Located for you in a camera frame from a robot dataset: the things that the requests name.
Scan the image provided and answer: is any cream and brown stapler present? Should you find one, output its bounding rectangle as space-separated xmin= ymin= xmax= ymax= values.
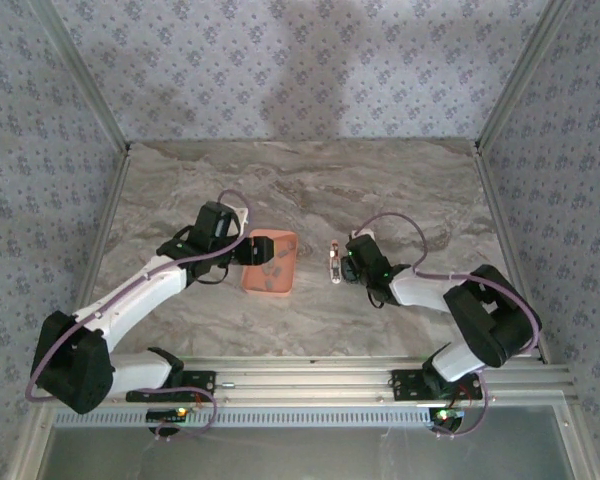
xmin=326 ymin=239 xmax=343 ymax=289

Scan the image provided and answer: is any pink plastic tray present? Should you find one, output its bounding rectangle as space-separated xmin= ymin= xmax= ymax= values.
xmin=240 ymin=228 xmax=301 ymax=300

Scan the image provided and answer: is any small circuit board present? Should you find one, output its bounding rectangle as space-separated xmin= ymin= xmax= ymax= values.
xmin=429 ymin=407 xmax=466 ymax=431
xmin=146 ymin=407 xmax=191 ymax=424

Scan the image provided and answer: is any grey metal sheet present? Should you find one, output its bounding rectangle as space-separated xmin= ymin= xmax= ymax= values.
xmin=34 ymin=424 xmax=581 ymax=480

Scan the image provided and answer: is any aluminium table side rail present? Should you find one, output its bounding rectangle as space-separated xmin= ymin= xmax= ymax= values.
xmin=472 ymin=147 xmax=551 ymax=364
xmin=62 ymin=147 xmax=134 ymax=321

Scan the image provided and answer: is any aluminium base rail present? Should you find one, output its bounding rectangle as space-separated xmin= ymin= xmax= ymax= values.
xmin=104 ymin=355 xmax=580 ymax=407

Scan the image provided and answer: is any slotted grey cable duct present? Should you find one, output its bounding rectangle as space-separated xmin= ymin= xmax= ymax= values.
xmin=52 ymin=405 xmax=434 ymax=430

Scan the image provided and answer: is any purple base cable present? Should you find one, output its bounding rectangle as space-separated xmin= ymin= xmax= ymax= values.
xmin=432 ymin=384 xmax=489 ymax=441
xmin=147 ymin=389 xmax=219 ymax=444

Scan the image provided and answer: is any aluminium frame post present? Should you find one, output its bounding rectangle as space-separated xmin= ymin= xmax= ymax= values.
xmin=474 ymin=0 xmax=576 ymax=151
xmin=32 ymin=0 xmax=132 ymax=154

